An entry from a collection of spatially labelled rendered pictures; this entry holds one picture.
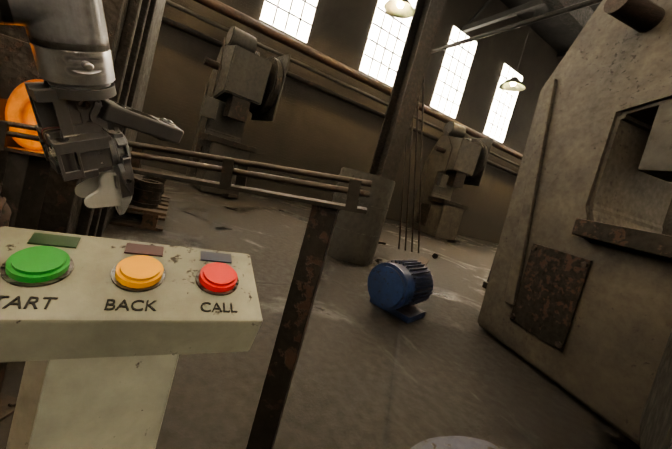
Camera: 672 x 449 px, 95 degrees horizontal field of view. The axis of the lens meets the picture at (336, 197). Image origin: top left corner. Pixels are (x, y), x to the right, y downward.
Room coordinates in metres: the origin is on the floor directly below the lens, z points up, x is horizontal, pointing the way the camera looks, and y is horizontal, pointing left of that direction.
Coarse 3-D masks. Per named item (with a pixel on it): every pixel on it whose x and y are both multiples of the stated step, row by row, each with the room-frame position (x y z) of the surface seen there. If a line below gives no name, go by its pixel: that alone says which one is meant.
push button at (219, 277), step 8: (208, 264) 0.34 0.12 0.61; (216, 264) 0.34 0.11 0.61; (224, 264) 0.35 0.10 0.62; (200, 272) 0.32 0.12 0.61; (208, 272) 0.32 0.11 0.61; (216, 272) 0.33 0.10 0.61; (224, 272) 0.33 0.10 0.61; (232, 272) 0.34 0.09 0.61; (200, 280) 0.32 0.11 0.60; (208, 280) 0.32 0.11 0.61; (216, 280) 0.32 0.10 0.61; (224, 280) 0.32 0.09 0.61; (232, 280) 0.33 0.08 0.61; (208, 288) 0.31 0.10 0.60; (216, 288) 0.31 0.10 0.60; (224, 288) 0.32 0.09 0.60
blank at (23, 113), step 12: (24, 84) 0.66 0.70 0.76; (12, 96) 0.66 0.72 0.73; (24, 96) 0.66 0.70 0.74; (12, 108) 0.66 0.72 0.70; (24, 108) 0.66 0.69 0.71; (12, 120) 0.66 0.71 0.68; (24, 120) 0.66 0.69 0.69; (24, 132) 0.65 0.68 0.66; (36, 132) 0.65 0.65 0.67; (24, 144) 0.65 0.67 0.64; (36, 144) 0.65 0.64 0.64
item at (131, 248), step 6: (126, 246) 0.32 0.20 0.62; (132, 246) 0.32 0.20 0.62; (138, 246) 0.33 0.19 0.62; (144, 246) 0.33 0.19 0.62; (150, 246) 0.33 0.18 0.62; (156, 246) 0.34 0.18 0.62; (126, 252) 0.31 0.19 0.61; (132, 252) 0.32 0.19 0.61; (138, 252) 0.32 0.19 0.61; (144, 252) 0.32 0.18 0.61; (150, 252) 0.33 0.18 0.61; (156, 252) 0.33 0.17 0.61; (162, 252) 0.33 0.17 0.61
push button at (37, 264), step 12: (24, 252) 0.26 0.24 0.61; (36, 252) 0.26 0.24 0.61; (48, 252) 0.27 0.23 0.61; (60, 252) 0.27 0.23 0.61; (12, 264) 0.24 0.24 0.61; (24, 264) 0.25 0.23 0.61; (36, 264) 0.25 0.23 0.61; (48, 264) 0.26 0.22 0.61; (60, 264) 0.26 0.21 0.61; (12, 276) 0.24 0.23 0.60; (24, 276) 0.24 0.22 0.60; (36, 276) 0.24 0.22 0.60; (48, 276) 0.25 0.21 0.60
